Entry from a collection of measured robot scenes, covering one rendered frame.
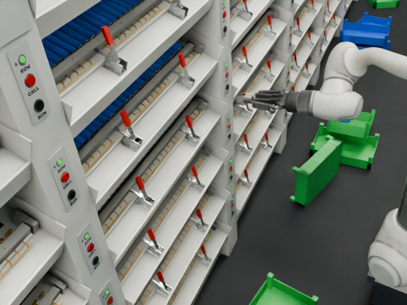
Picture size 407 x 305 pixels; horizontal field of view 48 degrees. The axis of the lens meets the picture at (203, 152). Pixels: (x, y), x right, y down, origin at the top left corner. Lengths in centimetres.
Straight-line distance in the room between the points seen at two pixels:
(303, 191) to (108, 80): 133
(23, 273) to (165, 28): 59
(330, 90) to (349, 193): 75
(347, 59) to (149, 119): 78
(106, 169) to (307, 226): 125
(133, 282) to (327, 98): 85
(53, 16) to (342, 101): 105
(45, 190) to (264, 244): 132
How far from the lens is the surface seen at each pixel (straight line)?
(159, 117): 109
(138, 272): 125
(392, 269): 140
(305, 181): 200
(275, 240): 198
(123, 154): 100
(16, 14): 68
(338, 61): 162
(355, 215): 212
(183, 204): 139
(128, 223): 111
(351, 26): 346
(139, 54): 97
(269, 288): 183
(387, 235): 140
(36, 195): 81
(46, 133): 76
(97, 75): 90
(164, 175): 121
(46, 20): 73
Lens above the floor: 154
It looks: 40 degrees down
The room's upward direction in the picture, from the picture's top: 5 degrees counter-clockwise
